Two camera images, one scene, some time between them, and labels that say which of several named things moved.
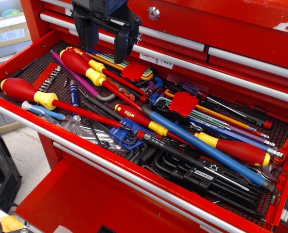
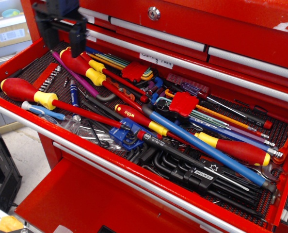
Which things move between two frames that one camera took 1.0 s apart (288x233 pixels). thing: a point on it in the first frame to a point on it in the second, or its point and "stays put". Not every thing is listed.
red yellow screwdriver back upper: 76,63 stays put
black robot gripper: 112,15 to 62,14
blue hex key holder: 128,139 stays put
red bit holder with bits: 46,78 stays put
